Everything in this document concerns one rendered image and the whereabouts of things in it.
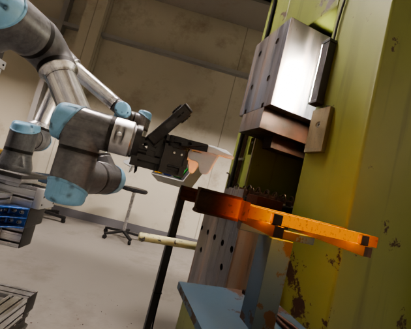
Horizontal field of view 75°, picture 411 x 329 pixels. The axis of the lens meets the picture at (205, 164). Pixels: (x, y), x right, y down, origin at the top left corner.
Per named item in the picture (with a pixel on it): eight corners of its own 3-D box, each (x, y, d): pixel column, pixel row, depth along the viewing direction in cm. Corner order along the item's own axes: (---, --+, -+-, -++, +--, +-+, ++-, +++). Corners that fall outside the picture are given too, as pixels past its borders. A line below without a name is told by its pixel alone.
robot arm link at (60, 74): (38, 51, 78) (101, 203, 70) (6, 29, 67) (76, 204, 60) (72, 32, 77) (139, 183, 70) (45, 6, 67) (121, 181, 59)
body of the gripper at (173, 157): (179, 177, 62) (127, 164, 59) (188, 141, 63) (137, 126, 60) (186, 178, 55) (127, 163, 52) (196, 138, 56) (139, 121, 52)
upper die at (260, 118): (259, 127, 115) (264, 106, 116) (238, 132, 134) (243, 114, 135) (332, 153, 129) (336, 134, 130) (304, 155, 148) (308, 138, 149)
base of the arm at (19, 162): (-16, 164, 115) (-9, 142, 116) (6, 166, 131) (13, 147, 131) (19, 173, 116) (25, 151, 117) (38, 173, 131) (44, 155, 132)
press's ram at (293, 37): (282, 99, 103) (304, 5, 107) (238, 115, 140) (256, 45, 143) (361, 132, 117) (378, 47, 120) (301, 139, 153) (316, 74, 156)
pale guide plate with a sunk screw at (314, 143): (320, 151, 94) (330, 106, 95) (303, 152, 103) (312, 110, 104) (325, 153, 95) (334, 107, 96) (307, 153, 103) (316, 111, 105)
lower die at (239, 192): (239, 207, 113) (244, 187, 113) (221, 200, 131) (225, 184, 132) (316, 225, 126) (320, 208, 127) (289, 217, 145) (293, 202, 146)
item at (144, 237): (137, 242, 139) (140, 232, 140) (137, 239, 144) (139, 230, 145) (213, 254, 154) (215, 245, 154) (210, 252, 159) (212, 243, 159)
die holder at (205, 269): (213, 334, 93) (243, 210, 97) (185, 286, 129) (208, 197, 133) (334, 341, 111) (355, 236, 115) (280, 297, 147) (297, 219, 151)
